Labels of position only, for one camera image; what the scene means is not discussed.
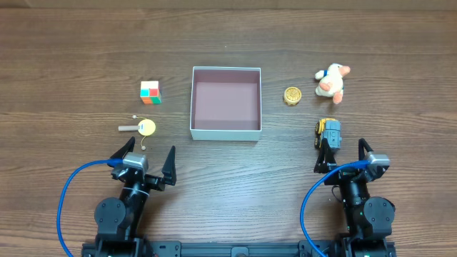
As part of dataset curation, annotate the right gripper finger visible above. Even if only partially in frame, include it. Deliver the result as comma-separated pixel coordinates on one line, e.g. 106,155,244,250
358,138,373,161
313,138,337,173

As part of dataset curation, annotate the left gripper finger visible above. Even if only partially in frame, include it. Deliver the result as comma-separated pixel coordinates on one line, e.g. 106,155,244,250
110,136,136,159
161,146,176,186

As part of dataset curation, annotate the yellow rattle drum wooden handle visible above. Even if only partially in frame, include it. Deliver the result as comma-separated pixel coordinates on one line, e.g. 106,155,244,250
118,115,156,151

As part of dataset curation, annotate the yellow grey toy truck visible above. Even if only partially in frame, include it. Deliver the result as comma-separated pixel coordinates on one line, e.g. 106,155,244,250
314,118,342,149

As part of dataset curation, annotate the colourful puzzle cube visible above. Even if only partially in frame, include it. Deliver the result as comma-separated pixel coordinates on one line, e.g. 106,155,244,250
140,81,162,104

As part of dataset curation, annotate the white plush duck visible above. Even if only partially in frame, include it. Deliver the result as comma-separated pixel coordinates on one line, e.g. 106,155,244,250
314,63,351,104

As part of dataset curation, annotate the golden mooncake toy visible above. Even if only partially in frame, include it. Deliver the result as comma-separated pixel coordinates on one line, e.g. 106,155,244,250
283,86,302,106

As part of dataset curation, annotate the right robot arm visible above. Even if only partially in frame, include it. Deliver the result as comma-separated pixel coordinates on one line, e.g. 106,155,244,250
312,138,396,257

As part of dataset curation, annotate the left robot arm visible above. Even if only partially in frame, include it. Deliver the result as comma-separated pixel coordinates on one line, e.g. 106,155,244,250
81,138,176,257

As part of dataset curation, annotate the white box maroon interior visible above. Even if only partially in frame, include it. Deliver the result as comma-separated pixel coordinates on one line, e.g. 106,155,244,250
189,66,262,141

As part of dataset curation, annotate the left blue cable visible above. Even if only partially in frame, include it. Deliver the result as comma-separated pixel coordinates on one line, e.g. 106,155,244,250
56,158,124,257

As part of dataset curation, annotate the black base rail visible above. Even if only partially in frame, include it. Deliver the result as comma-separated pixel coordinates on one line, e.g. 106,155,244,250
81,240,396,257

